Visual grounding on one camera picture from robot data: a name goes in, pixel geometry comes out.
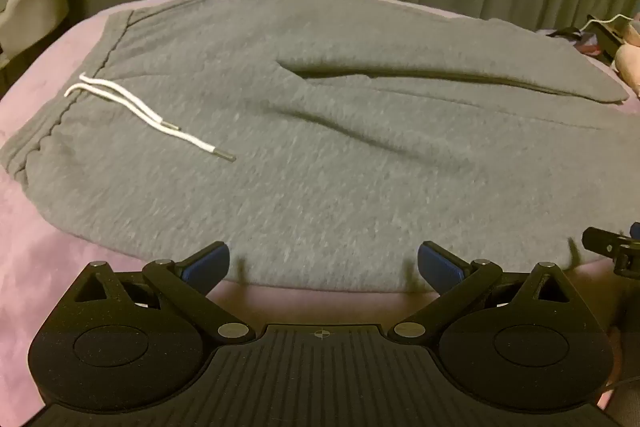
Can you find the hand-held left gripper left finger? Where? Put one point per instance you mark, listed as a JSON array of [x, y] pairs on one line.
[[207, 263]]

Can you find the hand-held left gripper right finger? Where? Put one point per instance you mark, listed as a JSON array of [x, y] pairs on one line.
[[440, 264]]

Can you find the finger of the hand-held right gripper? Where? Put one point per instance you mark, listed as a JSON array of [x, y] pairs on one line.
[[629, 263], [602, 241]]

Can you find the grey sweat pants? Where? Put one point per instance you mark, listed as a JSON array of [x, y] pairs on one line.
[[320, 167]]

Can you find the pink fleece blanket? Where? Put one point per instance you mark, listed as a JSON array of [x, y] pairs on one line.
[[30, 247]]

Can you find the pink soft item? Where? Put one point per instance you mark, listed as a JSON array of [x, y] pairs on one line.
[[629, 57]]

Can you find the clutter beside bed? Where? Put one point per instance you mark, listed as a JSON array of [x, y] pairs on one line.
[[600, 39]]

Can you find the grey chair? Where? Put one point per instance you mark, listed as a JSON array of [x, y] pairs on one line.
[[35, 7]]

